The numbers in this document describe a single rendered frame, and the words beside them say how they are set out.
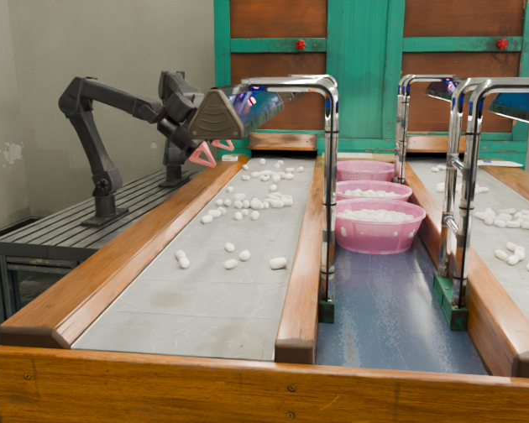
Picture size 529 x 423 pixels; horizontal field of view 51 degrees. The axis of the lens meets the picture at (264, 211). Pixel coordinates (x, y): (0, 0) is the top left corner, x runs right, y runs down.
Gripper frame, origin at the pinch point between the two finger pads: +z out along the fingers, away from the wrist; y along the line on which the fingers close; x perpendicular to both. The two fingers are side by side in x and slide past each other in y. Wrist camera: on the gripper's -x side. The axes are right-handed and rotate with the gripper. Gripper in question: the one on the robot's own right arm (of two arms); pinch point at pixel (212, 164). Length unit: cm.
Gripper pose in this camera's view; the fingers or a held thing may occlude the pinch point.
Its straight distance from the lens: 171.0
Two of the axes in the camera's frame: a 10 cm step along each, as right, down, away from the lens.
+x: -6.4, 7.3, 2.6
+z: 7.6, 6.4, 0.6
